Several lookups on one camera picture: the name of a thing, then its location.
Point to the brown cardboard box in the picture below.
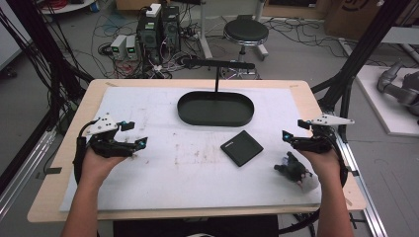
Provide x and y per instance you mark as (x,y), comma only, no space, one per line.
(349,16)

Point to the dark items in clear bag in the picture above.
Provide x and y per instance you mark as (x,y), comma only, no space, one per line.
(293,169)

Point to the black computer tower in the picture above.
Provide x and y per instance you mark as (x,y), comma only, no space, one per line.
(149,38)
(170,28)

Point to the black frame post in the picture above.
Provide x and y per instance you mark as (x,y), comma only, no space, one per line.
(365,49)

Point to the black T-shaped stand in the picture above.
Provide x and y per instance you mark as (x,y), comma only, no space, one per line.
(217,64)

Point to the white table leg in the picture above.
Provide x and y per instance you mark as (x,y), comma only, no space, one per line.
(204,29)

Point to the grey power supply unit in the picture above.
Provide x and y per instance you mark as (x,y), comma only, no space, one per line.
(118,46)
(131,46)

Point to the round white table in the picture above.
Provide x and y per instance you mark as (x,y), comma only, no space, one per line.
(66,6)

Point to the person's left hand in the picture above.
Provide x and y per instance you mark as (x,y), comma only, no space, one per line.
(94,166)

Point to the black oval tray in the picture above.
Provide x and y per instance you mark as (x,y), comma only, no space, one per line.
(215,110)

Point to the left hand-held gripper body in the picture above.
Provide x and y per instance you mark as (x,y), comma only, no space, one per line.
(104,144)

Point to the aluminium rail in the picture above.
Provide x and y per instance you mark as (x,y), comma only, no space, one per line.
(364,194)
(23,174)

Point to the white floor platform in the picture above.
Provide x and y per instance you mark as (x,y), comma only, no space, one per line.
(392,121)

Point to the white box on tower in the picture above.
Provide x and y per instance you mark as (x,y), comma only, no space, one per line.
(153,10)

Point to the black square flat box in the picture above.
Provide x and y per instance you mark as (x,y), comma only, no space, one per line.
(242,148)

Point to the white table mat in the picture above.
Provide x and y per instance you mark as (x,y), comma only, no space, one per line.
(184,177)

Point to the black round stool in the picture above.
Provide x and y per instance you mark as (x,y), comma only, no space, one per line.
(246,32)

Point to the person's right hand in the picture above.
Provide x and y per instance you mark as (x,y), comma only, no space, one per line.
(326,166)

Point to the wooden table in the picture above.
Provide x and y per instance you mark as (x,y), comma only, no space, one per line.
(46,197)

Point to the person's dark clothing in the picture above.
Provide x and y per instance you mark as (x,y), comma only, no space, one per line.
(197,227)

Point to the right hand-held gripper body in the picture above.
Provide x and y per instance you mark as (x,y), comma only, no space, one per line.
(318,143)

